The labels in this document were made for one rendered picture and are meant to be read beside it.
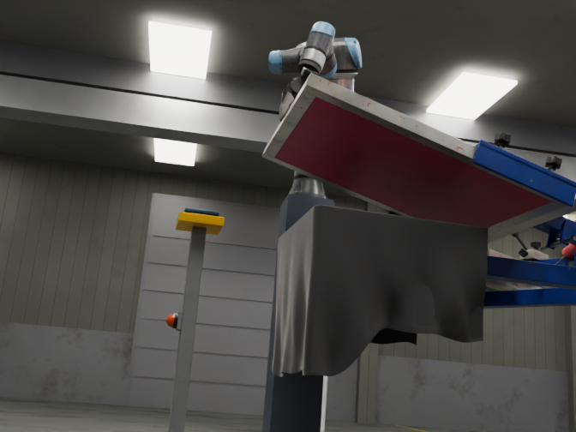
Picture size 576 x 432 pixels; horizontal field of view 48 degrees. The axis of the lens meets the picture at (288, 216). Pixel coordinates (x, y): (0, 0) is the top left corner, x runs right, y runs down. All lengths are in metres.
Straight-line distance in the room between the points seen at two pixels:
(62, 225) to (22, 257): 0.77
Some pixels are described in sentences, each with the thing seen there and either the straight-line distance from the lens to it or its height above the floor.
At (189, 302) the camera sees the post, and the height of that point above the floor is 0.70.
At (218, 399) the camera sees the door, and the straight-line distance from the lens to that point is 10.75.
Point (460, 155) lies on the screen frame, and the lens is 1.78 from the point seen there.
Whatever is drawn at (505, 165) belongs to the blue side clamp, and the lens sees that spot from 1.81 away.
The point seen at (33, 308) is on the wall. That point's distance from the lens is 11.00.
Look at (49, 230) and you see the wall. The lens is 11.16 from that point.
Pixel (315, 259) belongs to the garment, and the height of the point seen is 0.81.
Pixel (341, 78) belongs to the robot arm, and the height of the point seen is 1.64.
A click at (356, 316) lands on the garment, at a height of 0.68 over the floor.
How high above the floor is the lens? 0.50
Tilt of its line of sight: 15 degrees up
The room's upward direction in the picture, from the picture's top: 5 degrees clockwise
